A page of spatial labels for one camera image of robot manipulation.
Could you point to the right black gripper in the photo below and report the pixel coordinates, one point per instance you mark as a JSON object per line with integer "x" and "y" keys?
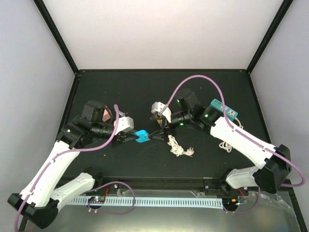
{"x": 161, "y": 131}

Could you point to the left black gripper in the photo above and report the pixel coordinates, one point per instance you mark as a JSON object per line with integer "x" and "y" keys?
{"x": 120, "y": 137}

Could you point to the blue cube socket adapter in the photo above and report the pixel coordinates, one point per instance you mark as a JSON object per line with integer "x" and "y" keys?
{"x": 142, "y": 136}

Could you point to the pink cube socket adapter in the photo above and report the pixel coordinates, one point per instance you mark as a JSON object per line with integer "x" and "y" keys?
{"x": 107, "y": 115}

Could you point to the teal power strip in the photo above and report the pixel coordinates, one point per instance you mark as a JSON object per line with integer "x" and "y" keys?
{"x": 231, "y": 114}

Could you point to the purple power strip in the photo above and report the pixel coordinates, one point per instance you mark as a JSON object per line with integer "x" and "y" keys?
{"x": 160, "y": 122}

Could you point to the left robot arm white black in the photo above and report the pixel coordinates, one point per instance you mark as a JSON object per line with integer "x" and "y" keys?
{"x": 40, "y": 201}

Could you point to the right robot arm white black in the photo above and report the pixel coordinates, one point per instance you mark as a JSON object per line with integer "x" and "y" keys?
{"x": 271, "y": 164}

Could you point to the left circuit board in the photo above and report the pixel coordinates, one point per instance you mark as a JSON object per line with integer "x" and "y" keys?
{"x": 97, "y": 199}

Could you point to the circuit board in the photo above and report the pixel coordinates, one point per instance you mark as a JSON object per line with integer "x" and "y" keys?
{"x": 234, "y": 201}
{"x": 97, "y": 199}

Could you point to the right circuit board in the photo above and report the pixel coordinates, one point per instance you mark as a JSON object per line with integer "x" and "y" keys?
{"x": 234, "y": 201}

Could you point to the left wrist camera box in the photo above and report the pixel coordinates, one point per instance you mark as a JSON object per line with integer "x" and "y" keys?
{"x": 125, "y": 124}

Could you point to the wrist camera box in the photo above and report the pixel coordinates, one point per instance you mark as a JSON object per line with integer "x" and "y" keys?
{"x": 159, "y": 111}
{"x": 125, "y": 124}

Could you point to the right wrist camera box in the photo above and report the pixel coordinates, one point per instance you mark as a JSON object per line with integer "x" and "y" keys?
{"x": 159, "y": 111}

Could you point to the black front rail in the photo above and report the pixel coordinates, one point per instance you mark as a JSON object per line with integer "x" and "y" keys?
{"x": 210, "y": 186}

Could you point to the light blue slotted cable duct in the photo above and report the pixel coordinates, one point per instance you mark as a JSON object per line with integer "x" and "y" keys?
{"x": 153, "y": 202}

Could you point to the left black frame post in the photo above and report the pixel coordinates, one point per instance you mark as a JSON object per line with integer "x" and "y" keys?
{"x": 56, "y": 34}

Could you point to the black frame post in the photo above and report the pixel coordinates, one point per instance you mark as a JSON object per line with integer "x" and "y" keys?
{"x": 276, "y": 21}
{"x": 56, "y": 34}

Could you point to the right black frame post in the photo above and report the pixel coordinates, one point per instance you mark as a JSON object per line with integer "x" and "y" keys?
{"x": 276, "y": 21}

